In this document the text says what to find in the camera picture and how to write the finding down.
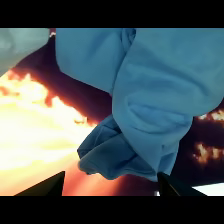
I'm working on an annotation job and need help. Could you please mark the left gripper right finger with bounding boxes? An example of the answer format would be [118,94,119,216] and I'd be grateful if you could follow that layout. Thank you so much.
[156,171,207,197]

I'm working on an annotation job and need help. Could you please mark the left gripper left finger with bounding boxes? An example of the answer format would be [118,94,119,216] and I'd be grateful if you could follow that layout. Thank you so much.
[14,170,66,197]

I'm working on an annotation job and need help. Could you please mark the blue shirt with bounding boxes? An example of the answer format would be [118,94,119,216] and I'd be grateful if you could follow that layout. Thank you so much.
[54,28,224,183]

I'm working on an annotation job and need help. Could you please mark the pale grey garment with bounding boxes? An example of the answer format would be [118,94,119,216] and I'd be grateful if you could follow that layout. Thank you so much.
[0,28,51,77]

